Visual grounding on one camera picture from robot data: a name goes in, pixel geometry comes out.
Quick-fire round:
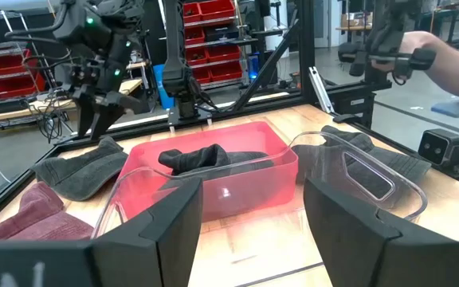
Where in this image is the metal wire shelf rack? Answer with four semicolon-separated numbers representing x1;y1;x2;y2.
0;10;57;119

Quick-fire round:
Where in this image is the dark grey hat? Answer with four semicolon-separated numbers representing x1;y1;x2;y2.
32;136;130;201
292;124;433;200
157;143;275;179

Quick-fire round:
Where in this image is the grey metal shelving unit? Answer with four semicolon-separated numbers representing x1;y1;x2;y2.
181;0;249;88

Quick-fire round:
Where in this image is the person's hand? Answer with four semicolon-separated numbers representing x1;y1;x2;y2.
371;30;434;75

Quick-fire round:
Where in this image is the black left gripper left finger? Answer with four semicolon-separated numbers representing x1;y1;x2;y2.
89;177;205;287

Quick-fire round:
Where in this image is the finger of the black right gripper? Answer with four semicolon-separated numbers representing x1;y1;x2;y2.
73;96;95;139
88;91;144;140

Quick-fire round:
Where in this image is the clear plastic bin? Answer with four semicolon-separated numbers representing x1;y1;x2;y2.
89;130;429;240

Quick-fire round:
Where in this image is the silver aluminium bracket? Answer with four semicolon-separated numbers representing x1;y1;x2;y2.
308;65;334;113

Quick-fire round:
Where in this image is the black aluminium frame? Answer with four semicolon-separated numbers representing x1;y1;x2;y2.
0;0;459;234

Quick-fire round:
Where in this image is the maroon corduroy hat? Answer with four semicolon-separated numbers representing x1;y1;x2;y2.
0;181;95;242

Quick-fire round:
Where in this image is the black cable tangle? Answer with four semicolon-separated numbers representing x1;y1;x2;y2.
29;89;65;144

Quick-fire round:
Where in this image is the black camera on mount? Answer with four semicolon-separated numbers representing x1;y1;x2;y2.
417;128;459;176

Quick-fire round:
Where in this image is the wooden desk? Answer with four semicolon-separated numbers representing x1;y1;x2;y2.
0;77;143;125
125;59;151;71

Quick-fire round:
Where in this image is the red plastic bin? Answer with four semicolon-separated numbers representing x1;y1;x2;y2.
116;120;300;223

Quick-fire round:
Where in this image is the red storage bin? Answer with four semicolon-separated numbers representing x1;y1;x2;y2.
0;49;39;77
206;45;241;63
183;2;202;24
209;61;243;83
198;0;237;20
0;71;46;99

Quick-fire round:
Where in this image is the blue container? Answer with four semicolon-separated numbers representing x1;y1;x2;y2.
152;63;175;111

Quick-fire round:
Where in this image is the person's forearm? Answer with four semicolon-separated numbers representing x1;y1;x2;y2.
424;37;459;103

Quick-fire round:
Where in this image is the black flat box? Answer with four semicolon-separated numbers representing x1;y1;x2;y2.
0;97;29;116

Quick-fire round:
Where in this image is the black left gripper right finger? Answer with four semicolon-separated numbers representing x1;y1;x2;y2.
303;177;402;287

